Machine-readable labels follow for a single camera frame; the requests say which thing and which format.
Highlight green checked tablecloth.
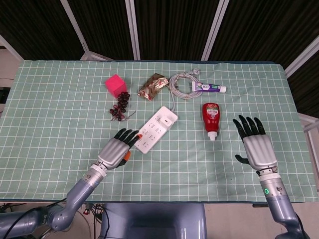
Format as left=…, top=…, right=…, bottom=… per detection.
left=0, top=59, right=319, bottom=203

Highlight white purple toothpaste tube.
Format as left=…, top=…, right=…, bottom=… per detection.
left=191, top=81, right=227, bottom=94

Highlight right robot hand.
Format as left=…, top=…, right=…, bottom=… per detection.
left=232, top=115, right=278, bottom=175

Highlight white power strip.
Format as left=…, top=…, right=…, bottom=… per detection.
left=134, top=106, right=178, bottom=154

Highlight gold foil snack packet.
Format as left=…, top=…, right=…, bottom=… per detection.
left=137, top=72, right=168, bottom=102

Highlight dark folding screen panels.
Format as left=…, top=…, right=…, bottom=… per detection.
left=0, top=0, right=319, bottom=118

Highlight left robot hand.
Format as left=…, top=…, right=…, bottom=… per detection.
left=96, top=128, right=143, bottom=171

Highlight dark red grape bunch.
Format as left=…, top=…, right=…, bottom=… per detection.
left=109, top=91, right=137, bottom=122

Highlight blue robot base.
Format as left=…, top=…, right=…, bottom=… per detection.
left=99, top=202, right=206, bottom=239

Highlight red ketchup bottle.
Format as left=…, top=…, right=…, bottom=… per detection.
left=202, top=102, right=221, bottom=142

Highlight pink foam cube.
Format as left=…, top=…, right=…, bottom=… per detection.
left=105, top=73, right=127, bottom=98

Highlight white cable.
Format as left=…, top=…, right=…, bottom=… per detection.
left=168, top=68, right=201, bottom=112

